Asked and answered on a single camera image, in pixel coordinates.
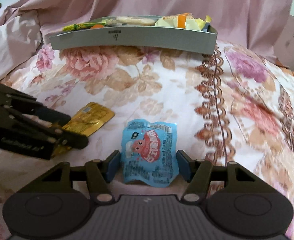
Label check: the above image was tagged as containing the white pink blanket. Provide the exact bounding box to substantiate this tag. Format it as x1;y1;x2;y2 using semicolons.
0;7;42;81

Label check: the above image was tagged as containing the floral bed quilt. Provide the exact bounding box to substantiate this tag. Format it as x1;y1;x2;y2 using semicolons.
0;42;294;239

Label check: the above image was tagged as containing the yellow wafer snack packet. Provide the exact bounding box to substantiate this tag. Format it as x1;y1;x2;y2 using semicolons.
155;12;201;31

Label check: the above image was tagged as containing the blue yellow tray liner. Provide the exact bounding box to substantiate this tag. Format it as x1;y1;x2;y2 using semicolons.
196;15;212;32

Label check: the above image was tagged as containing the pink satin curtain cloth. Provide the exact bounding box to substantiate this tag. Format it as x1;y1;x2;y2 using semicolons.
0;0;292;61

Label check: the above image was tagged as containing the light blue candy packet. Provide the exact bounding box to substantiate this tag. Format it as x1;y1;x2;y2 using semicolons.
121;119;179;187

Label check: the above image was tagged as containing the small orange fruit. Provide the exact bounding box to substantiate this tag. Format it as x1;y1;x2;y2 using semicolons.
91;24;104;29

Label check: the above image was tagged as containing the yellow green snack packet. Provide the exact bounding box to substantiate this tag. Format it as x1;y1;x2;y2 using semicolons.
62;22;106;32

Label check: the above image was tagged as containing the green white biscuit packet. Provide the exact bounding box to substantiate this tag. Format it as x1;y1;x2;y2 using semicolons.
106;16;156;26

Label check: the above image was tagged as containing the gold foil snack packet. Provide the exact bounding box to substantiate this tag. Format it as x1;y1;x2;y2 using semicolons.
52;101;115;157

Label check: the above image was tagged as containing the grey snack tray box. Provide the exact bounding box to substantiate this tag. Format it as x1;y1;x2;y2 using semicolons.
50;15;218;54

